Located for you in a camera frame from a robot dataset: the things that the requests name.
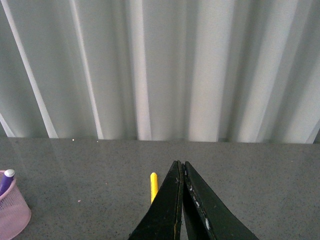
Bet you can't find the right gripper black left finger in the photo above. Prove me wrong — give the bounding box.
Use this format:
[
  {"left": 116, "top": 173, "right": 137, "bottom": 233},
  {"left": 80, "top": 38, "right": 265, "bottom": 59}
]
[{"left": 129, "top": 161, "right": 184, "bottom": 240}]

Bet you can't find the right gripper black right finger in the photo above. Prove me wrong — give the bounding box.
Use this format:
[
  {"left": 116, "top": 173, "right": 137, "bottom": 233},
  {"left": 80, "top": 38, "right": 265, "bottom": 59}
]
[{"left": 182, "top": 161, "right": 258, "bottom": 240}]

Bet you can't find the purple highlighter pen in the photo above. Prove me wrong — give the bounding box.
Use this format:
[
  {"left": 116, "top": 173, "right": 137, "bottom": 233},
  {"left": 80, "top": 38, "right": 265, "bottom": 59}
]
[{"left": 0, "top": 169, "right": 16, "bottom": 196}]

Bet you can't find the pink mesh pen cup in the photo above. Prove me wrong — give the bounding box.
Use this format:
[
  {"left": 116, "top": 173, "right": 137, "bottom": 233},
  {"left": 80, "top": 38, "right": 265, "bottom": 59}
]
[{"left": 0, "top": 170, "right": 32, "bottom": 240}]

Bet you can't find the yellow highlighter pen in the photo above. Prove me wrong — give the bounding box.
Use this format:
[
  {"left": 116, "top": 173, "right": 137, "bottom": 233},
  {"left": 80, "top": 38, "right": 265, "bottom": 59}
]
[{"left": 150, "top": 172, "right": 158, "bottom": 203}]

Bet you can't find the white pleated curtain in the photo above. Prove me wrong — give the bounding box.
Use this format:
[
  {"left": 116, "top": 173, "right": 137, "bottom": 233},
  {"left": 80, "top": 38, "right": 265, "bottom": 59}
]
[{"left": 0, "top": 0, "right": 320, "bottom": 144}]

